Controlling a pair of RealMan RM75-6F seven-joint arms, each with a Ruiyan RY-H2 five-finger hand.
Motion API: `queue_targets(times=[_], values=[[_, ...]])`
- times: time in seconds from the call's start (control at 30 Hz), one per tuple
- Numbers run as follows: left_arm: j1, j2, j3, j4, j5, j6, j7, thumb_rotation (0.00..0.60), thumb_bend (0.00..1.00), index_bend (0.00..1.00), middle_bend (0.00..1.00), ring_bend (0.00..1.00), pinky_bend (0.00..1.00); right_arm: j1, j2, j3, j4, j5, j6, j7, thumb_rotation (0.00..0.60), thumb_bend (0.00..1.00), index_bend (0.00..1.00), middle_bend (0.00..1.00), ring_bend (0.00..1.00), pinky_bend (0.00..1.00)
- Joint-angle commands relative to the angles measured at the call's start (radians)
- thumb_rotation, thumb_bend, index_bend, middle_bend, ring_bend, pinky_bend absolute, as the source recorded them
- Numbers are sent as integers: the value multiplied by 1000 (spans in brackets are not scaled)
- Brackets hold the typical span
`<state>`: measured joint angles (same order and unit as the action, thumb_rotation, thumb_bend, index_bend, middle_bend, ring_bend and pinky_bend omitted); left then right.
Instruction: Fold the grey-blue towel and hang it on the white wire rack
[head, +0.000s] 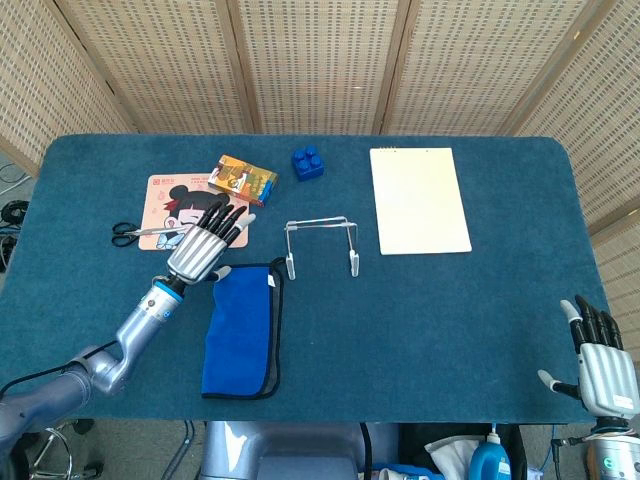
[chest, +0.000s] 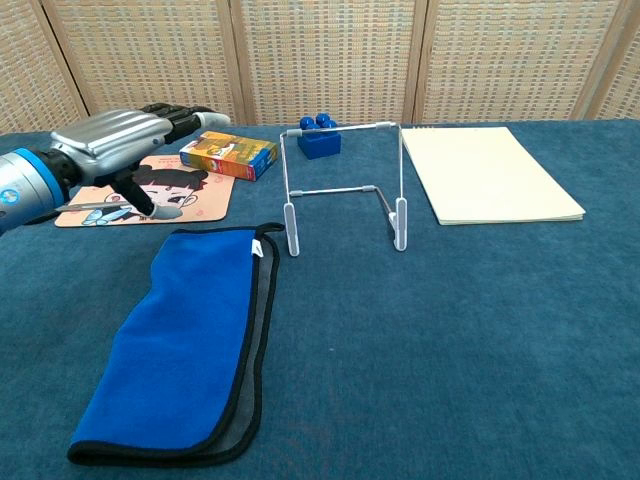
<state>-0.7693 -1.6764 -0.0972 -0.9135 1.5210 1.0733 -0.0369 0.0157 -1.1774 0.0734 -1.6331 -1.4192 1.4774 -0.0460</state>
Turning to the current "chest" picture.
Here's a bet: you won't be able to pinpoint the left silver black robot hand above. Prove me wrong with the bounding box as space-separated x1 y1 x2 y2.
49 102 232 221

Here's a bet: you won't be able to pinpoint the grey blue microfiber cloth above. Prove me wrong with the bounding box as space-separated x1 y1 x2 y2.
67 222 285 469

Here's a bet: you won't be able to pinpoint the cartoon girl mouse pad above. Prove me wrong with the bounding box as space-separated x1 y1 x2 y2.
53 154 236 229

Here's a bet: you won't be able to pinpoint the colourful cardboard box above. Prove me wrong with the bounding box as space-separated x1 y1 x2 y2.
178 130 279 183

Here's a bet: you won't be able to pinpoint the blue building block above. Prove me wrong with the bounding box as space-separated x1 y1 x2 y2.
297 113 343 161

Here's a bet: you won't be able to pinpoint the cream paper notepad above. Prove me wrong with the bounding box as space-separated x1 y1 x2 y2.
401 126 587 227

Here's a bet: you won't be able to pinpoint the teal table cover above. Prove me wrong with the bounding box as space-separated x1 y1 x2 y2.
0 118 640 480

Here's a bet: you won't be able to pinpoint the black handled scissors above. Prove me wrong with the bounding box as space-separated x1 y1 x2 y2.
53 199 134 214

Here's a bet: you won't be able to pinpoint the metal wire stand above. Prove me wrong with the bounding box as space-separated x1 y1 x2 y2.
279 120 409 258

